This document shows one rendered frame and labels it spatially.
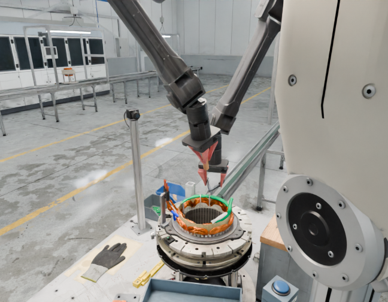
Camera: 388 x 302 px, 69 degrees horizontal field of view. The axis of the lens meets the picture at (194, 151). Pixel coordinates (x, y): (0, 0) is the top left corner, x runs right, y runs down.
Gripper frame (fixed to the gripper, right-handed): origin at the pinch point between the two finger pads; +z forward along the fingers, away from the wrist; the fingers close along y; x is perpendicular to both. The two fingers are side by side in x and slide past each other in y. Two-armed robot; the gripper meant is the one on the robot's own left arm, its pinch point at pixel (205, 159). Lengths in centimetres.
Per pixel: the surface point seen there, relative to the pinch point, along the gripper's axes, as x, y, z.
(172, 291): 9.5, 29.5, 21.6
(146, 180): -206, -83, 188
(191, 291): 13.7, 26.2, 21.5
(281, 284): 30.4, 8.5, 25.1
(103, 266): -35, 35, 48
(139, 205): -46, 6, 45
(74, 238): -161, 28, 146
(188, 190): -11.0, 0.9, 19.1
